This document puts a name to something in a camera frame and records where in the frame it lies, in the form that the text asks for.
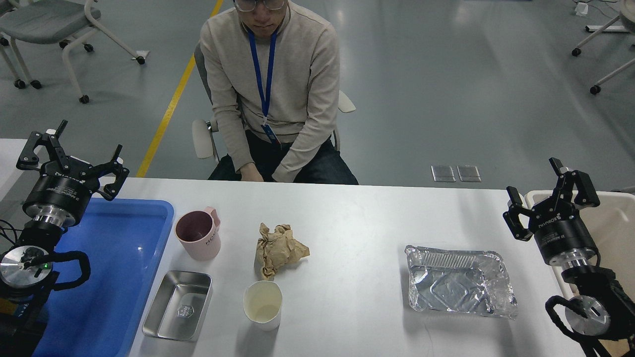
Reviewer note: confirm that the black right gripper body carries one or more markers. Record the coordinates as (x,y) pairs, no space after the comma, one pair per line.
(557,234)

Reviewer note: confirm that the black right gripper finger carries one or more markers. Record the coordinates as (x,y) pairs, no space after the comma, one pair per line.
(574,190)
(511,216)

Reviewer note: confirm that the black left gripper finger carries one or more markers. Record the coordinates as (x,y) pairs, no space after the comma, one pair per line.
(29,160)
(111,190)

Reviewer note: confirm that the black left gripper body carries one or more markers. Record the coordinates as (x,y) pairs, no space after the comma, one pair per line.
(59,197)

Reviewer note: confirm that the pink HOME mug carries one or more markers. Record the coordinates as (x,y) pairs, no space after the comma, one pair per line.
(198,232)

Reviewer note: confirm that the stainless steel rectangular tray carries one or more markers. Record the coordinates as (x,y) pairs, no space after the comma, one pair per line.
(179,307)

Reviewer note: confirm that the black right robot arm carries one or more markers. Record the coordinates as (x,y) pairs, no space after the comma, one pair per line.
(602,310)

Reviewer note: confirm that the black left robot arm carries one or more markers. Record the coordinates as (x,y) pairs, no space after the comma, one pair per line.
(32,269)

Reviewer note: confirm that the white side table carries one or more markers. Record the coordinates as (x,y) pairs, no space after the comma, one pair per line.
(10,149)

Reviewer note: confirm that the beige plastic bin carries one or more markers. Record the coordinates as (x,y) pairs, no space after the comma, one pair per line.
(611,225)

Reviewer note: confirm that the blue plastic tray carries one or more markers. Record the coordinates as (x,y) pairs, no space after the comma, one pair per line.
(124,240)

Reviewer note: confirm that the right metal floor plate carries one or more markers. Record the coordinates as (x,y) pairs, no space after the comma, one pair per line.
(468,173)

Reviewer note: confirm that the metal floor plate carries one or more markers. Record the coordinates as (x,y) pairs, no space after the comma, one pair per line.
(468,173)
(443,173)

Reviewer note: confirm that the left metal floor plate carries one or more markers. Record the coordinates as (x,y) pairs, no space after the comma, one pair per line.
(443,173)

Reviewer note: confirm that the aluminium foil container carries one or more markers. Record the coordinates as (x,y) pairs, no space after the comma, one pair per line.
(456,281)

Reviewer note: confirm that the white grey rolling chair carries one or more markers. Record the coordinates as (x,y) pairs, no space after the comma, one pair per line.
(46,22)

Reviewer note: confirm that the crumpled brown paper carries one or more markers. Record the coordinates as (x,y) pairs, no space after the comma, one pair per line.
(277,248)

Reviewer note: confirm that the white paper cup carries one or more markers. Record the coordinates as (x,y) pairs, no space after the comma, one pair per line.
(262,305)

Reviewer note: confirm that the white power adapter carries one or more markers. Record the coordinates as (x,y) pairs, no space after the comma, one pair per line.
(581,9)

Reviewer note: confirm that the seated person in beige sweater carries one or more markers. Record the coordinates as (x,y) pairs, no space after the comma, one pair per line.
(273,70)

